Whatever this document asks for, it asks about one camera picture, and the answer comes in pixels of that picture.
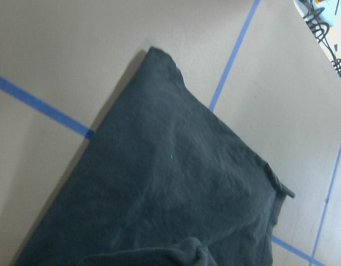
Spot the black printed t-shirt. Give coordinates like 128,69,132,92
16,48,293,265

